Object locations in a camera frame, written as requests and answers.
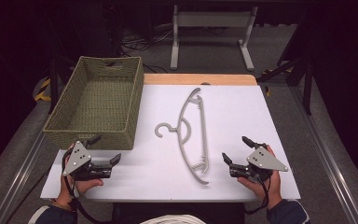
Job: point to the metal floor rail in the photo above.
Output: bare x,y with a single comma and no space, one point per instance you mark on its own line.
18,177
332,161

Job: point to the grey plastic clothes hanger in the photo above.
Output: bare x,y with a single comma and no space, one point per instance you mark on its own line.
199,130

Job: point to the yellow black floor tape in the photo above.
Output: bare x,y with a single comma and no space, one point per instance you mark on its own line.
43,90
267,90

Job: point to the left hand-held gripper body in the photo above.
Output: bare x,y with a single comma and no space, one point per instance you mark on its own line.
77,157

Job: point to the person's white clothing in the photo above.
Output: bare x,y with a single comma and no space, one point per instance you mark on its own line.
174,219

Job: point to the person's left hand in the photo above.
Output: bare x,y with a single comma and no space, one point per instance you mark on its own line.
85,186

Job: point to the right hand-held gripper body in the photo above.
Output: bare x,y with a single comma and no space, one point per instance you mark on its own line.
262,160

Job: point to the black metal stand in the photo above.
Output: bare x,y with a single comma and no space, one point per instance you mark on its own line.
54,81
301,71

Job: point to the white metal stand frame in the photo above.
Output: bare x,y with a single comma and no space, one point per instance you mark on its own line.
211,20

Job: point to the white table board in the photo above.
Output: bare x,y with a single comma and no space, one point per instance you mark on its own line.
230,124

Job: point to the green woven basket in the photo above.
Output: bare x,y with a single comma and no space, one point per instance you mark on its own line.
99,102

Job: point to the person's right hand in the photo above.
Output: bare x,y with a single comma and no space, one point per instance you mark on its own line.
262,189

